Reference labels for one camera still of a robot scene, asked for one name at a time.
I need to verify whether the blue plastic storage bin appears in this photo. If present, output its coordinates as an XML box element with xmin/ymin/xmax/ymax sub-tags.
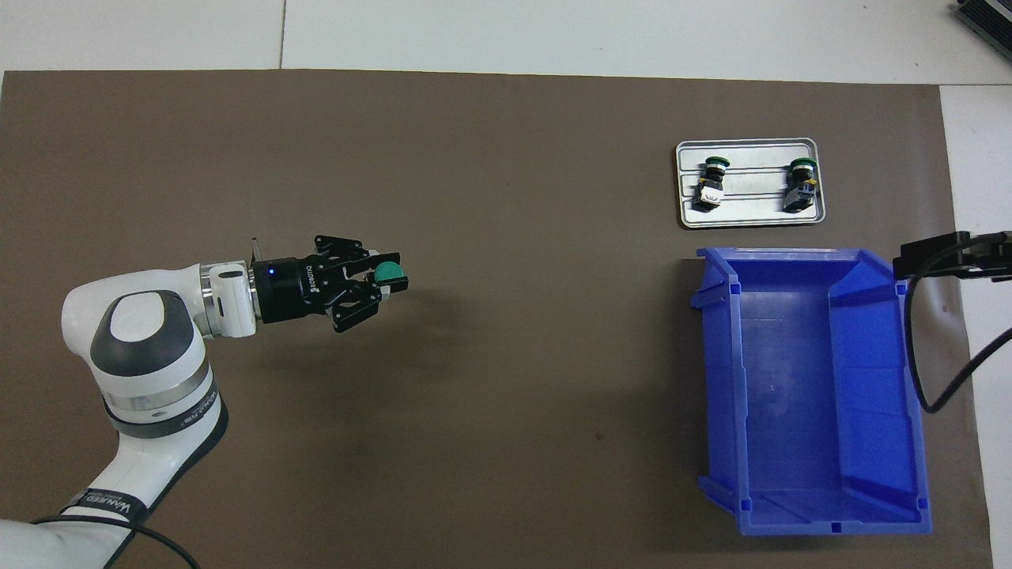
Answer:
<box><xmin>689</xmin><ymin>247</ymin><xmax>934</xmax><ymax>538</ymax></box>

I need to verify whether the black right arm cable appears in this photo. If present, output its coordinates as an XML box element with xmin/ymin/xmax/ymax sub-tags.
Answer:
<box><xmin>904</xmin><ymin>237</ymin><xmax>1012</xmax><ymax>414</ymax></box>

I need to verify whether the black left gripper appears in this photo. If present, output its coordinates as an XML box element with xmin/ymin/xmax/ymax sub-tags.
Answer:
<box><xmin>253</xmin><ymin>235</ymin><xmax>410</xmax><ymax>333</ymax></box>

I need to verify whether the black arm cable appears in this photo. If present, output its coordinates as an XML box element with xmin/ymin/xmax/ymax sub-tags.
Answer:
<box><xmin>904</xmin><ymin>237</ymin><xmax>1012</xmax><ymax>414</ymax></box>
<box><xmin>32</xmin><ymin>514</ymin><xmax>202</xmax><ymax>569</ymax></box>

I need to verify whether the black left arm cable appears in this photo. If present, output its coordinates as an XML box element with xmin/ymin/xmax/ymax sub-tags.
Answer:
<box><xmin>32</xmin><ymin>514</ymin><xmax>202</xmax><ymax>569</ymax></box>

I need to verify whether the grey metal tray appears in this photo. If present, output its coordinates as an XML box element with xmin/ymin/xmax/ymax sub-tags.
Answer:
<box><xmin>674</xmin><ymin>138</ymin><xmax>827</xmax><ymax>230</ymax></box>

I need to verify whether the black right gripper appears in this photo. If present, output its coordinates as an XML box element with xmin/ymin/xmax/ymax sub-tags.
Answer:
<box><xmin>893</xmin><ymin>232</ymin><xmax>1012</xmax><ymax>282</ymax></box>

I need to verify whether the brown table mat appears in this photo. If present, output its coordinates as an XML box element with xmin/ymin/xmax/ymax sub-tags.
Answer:
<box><xmin>0</xmin><ymin>70</ymin><xmax>995</xmax><ymax>569</ymax></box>

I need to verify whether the grey ribbed device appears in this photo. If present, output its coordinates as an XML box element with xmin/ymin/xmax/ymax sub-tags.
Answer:
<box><xmin>954</xmin><ymin>0</ymin><xmax>1012</xmax><ymax>50</ymax></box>

